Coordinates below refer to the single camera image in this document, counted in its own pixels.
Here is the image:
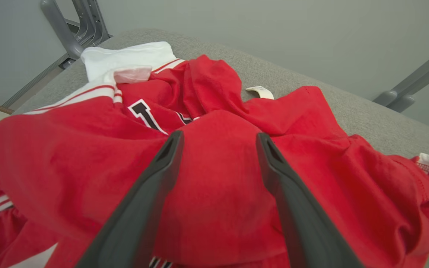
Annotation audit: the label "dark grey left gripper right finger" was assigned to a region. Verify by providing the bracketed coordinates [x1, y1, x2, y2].
[256, 133, 364, 268]

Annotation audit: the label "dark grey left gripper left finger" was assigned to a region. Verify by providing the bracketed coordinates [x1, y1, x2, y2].
[75, 130, 184, 268]

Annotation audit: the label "red basketball shorts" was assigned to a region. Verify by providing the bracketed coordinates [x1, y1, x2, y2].
[0, 86, 429, 268]

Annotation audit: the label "red white-sleeved basketball jersey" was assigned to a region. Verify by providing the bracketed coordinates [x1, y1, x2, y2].
[13, 41, 248, 138]

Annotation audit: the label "grey fabric sofa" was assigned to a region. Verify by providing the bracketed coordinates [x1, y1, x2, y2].
[13, 28, 429, 268]

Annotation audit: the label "grey partition base rail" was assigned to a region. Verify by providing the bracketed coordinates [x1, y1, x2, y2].
[1, 54, 70, 109]

